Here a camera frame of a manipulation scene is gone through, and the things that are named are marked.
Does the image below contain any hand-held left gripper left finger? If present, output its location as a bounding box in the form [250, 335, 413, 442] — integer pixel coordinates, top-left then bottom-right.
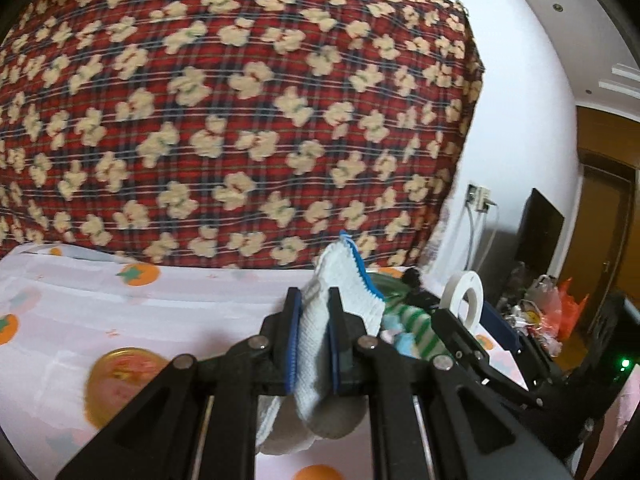
[54, 287, 302, 480]

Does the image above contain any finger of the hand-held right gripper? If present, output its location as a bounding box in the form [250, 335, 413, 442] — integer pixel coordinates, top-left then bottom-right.
[482, 305, 566, 396]
[431, 307, 546, 411]

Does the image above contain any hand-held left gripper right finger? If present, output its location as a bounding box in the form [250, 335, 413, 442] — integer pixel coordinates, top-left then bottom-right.
[326, 287, 573, 480]

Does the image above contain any white knitted cloth blue trim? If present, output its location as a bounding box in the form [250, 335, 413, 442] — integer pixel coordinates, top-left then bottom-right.
[257, 230, 386, 456]

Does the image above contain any green striped fuzzy sock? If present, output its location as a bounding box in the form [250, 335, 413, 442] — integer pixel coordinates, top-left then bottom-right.
[382, 302, 453, 361]

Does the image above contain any white ring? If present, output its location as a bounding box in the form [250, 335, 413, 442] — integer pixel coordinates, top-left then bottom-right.
[440, 270, 484, 336]

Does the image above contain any white plastic bag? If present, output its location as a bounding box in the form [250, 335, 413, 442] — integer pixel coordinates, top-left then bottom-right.
[530, 275, 563, 328]

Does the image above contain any light blue cloth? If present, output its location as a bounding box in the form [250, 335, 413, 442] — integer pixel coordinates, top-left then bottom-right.
[380, 327, 416, 358]

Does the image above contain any orange plastic bag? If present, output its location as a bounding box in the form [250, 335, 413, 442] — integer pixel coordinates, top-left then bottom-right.
[555, 277, 591, 333]

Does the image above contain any black television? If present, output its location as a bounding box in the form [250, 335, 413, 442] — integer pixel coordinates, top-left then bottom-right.
[515, 187, 566, 281]

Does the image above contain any persimmon print tablecloth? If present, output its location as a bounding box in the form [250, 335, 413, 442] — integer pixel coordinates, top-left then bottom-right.
[0, 242, 531, 480]

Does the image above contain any brown wooden door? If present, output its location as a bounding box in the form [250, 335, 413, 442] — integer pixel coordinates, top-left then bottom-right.
[575, 105, 640, 341]

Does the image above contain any round orange tin lid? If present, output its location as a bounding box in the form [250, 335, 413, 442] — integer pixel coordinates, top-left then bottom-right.
[82, 347, 171, 431]

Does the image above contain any red plaid bear print blanket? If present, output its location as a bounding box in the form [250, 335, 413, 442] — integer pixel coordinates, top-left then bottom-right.
[0, 0, 486, 271]

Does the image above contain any grey cable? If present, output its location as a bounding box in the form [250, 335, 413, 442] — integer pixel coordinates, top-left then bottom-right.
[475, 202, 501, 273]

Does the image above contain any white cable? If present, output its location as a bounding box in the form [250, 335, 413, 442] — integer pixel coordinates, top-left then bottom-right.
[462, 205, 481, 271]

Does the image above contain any wall socket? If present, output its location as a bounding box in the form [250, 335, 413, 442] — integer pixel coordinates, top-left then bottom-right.
[466, 183, 493, 212]

